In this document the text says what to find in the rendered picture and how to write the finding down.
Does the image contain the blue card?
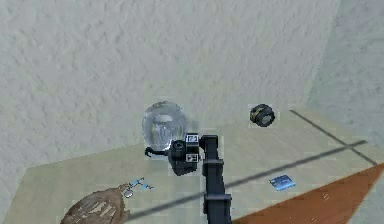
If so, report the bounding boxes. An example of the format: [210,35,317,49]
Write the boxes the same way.
[269,174,297,192]

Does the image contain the blue key ring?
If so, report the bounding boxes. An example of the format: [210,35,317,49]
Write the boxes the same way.
[122,177,156,199]

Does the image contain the brown woven basket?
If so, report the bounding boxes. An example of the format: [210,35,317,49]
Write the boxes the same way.
[59,186,132,224]

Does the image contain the clear glass round vase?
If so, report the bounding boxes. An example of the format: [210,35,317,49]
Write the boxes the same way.
[141,100,189,152]

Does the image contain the black round watch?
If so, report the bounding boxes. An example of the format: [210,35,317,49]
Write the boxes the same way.
[249,103,276,128]

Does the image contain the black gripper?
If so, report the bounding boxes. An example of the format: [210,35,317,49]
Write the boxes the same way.
[144,139,200,177]

